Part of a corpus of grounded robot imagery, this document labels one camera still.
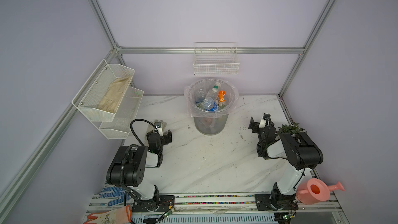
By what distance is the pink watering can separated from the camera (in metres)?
0.67

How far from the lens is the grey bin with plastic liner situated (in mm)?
795

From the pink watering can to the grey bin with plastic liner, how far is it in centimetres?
50
